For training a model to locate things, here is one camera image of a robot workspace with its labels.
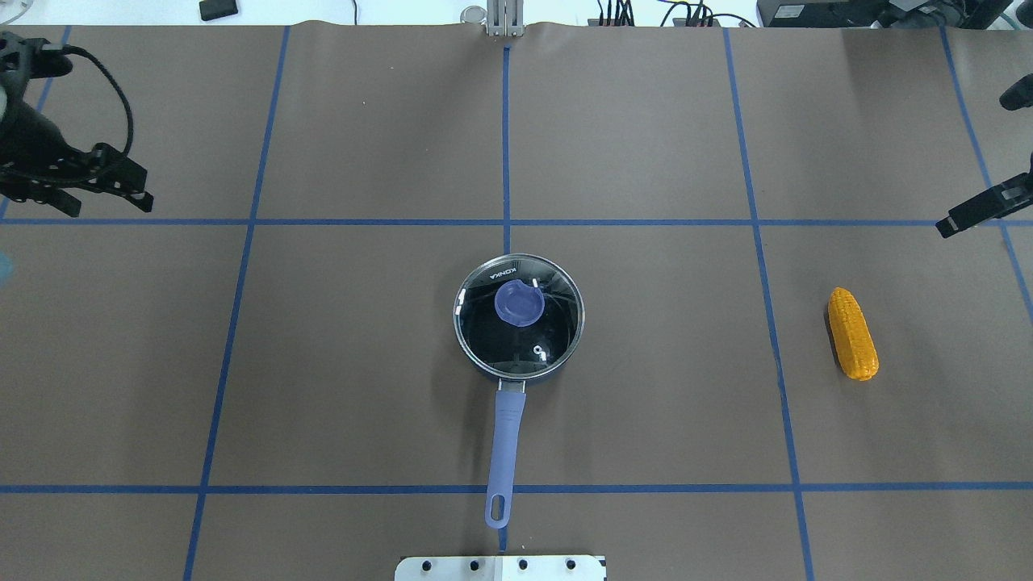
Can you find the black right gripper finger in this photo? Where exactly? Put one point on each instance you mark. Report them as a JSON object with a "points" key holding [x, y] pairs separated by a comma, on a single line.
{"points": [[997, 202]]}

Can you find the glass lid blue knob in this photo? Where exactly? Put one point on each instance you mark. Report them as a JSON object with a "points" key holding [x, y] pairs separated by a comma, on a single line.
{"points": [[519, 317]]}

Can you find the small black puck device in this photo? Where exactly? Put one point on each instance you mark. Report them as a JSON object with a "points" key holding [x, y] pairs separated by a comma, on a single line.
{"points": [[211, 10]]}

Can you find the yellow toy corn cob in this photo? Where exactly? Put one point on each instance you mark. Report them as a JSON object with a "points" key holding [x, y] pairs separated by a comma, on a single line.
{"points": [[853, 342]]}

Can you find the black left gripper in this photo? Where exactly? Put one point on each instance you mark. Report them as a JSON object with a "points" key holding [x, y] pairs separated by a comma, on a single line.
{"points": [[32, 142]]}

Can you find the aluminium frame post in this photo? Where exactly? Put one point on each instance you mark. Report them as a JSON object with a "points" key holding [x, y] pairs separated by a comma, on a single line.
{"points": [[505, 18]]}

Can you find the brown paper table mat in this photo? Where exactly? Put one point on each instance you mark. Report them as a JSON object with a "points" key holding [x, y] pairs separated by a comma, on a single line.
{"points": [[674, 297]]}

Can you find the dark blue saucepan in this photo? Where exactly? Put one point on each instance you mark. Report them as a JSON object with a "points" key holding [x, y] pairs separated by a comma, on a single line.
{"points": [[510, 401]]}

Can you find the black laptop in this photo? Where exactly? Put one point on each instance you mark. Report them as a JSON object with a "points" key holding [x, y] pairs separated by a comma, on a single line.
{"points": [[973, 15]]}

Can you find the white pillar with base plate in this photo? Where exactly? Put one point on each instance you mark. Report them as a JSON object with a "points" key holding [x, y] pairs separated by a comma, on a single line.
{"points": [[503, 567]]}

